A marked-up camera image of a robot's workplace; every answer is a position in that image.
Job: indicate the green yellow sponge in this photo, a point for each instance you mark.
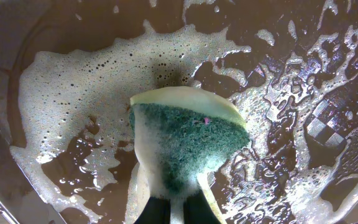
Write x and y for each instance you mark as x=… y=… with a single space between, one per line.
x=181 y=134

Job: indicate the dark brown serving tray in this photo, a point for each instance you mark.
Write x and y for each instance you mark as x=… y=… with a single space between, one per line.
x=69 y=68

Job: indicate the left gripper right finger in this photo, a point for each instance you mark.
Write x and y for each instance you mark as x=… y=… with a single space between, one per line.
x=196 y=210

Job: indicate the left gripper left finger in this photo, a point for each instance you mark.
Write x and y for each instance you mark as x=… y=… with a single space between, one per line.
x=156 y=211

